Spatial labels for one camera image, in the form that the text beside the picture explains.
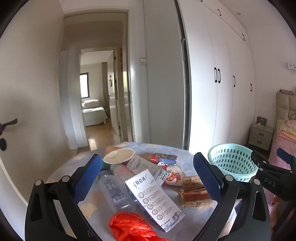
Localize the large white carton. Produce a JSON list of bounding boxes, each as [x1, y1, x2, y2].
[[124, 173, 185, 232]]

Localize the brown gold drink box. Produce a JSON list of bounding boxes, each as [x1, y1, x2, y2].
[[179, 188, 212, 208]]

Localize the black door handle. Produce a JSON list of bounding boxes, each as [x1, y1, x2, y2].
[[0, 118, 18, 136]]

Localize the beige gold drink box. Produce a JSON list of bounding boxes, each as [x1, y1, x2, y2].
[[183, 175, 204, 189]]

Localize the red colourful snack packet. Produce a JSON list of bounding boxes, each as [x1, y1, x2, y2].
[[149, 152, 178, 165]]

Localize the clear plastic water bottle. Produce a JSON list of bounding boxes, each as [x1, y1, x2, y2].
[[98, 170, 137, 212]]

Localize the pink drink can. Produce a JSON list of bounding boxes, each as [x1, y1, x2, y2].
[[111, 163, 137, 183]]

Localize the plain red packet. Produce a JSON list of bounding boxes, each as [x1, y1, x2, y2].
[[105, 145, 123, 156]]

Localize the white and orange snack bag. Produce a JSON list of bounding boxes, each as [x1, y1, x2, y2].
[[162, 164, 185, 186]]

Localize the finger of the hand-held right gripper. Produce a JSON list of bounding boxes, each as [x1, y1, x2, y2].
[[251, 151, 278, 172], [276, 148, 296, 172]]

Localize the red plastic bag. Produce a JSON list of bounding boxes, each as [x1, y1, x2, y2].
[[109, 211, 169, 241]]

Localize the white wardrobe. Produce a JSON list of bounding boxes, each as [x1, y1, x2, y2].
[[178, 0, 255, 153]]

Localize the folded yellow blanket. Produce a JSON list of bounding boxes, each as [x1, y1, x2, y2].
[[277, 118, 296, 139]]

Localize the white bed with pillows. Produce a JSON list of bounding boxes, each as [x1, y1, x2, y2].
[[82, 99, 108, 127]]

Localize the small white carton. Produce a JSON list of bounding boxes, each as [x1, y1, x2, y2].
[[129, 154, 170, 186]]

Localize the grey nightstand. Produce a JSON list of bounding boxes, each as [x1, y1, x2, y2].
[[248, 123, 274, 151]]

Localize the grey sliding door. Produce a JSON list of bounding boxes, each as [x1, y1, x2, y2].
[[143, 0, 191, 150]]

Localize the teal plastic basket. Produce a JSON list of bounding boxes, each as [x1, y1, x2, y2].
[[207, 144, 260, 182]]

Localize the bed with pink bedspread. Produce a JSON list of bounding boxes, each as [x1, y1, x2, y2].
[[268, 89, 296, 169]]

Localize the window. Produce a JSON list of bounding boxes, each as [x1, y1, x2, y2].
[[80, 72, 89, 99]]

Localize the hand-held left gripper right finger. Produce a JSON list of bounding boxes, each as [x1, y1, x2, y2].
[[192, 152, 271, 241]]

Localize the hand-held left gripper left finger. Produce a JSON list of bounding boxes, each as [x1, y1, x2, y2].
[[24, 153, 103, 241]]

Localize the white paper cup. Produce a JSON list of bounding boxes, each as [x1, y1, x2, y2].
[[103, 148, 137, 173]]

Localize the beige curtain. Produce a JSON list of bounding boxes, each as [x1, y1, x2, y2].
[[101, 62, 110, 116]]

